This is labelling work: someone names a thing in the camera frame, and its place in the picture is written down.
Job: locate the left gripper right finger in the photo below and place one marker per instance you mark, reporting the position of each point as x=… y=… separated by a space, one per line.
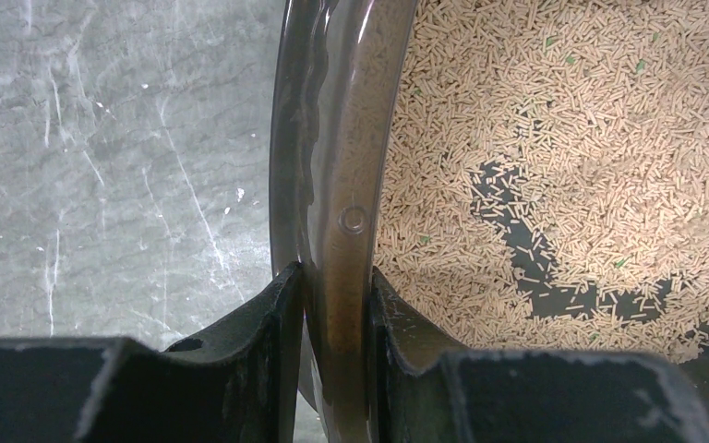
x=424 y=386

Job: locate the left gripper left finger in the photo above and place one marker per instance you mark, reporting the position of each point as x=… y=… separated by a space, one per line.
x=234 y=381

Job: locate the dark grey litter box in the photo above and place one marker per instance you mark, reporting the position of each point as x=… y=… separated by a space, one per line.
x=338 y=81

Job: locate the beige cat litter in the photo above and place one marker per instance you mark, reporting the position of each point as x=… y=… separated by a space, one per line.
x=547 y=182

